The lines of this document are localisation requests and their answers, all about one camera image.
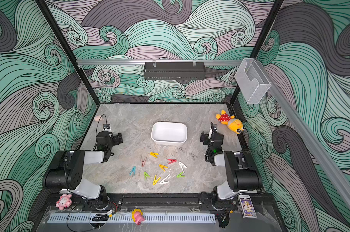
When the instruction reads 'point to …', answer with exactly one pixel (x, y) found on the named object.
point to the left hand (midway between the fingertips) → (112, 132)
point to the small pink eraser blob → (97, 118)
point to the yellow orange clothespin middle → (162, 166)
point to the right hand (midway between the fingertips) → (210, 132)
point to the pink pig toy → (64, 201)
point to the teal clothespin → (133, 170)
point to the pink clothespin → (143, 163)
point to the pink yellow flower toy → (137, 216)
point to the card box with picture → (247, 207)
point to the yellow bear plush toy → (235, 124)
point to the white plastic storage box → (169, 133)
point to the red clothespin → (171, 160)
